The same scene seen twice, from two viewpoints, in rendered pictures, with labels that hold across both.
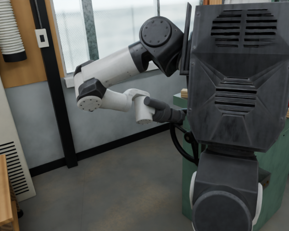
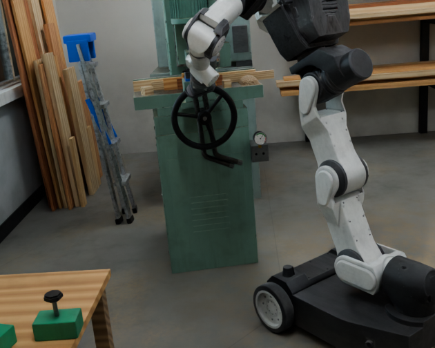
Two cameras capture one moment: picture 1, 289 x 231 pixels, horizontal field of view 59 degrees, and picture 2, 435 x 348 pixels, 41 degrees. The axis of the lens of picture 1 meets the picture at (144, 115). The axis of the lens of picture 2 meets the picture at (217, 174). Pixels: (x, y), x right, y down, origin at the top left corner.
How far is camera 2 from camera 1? 1.91 m
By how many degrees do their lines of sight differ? 54
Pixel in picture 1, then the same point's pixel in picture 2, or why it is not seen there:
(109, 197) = not seen: hidden behind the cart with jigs
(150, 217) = (148, 295)
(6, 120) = not seen: outside the picture
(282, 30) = not seen: outside the picture
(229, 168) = (337, 49)
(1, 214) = (90, 276)
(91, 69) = (219, 12)
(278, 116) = (346, 11)
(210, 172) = (334, 52)
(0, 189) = (25, 279)
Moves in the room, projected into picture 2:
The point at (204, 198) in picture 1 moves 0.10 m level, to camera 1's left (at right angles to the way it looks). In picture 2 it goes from (351, 54) to (341, 58)
